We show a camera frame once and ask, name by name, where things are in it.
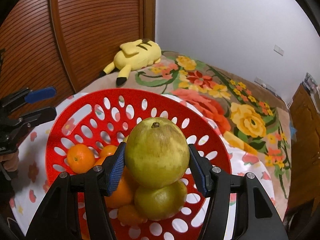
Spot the brown louvered wardrobe door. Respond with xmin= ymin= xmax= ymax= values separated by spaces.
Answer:
xmin=1 ymin=0 xmax=156 ymax=118

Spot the large orange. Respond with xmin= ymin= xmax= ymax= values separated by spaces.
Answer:
xmin=105 ymin=167 xmax=139 ymax=209

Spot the green pear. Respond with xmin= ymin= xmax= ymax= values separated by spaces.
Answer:
xmin=124 ymin=117 xmax=190 ymax=190
xmin=135 ymin=180 xmax=188 ymax=221

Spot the white wall switch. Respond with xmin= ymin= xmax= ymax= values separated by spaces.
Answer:
xmin=273 ymin=44 xmax=284 ymax=56

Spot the yellow Pikachu plush toy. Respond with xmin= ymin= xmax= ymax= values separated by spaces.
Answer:
xmin=100 ymin=38 xmax=162 ymax=87

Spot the floral bed blanket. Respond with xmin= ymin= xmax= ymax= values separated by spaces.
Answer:
xmin=80 ymin=49 xmax=293 ymax=218

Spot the person's left hand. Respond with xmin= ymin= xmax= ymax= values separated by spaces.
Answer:
xmin=1 ymin=151 xmax=19 ymax=172

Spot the wooden sideboard cabinet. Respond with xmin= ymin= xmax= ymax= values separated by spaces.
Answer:
xmin=288 ymin=85 xmax=319 ymax=210

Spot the small mandarin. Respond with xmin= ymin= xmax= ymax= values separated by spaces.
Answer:
xmin=118 ymin=204 xmax=148 ymax=227
xmin=67 ymin=144 xmax=95 ymax=174
xmin=99 ymin=145 xmax=117 ymax=158

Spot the red perforated plastic basket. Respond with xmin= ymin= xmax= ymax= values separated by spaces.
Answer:
xmin=37 ymin=89 xmax=231 ymax=239

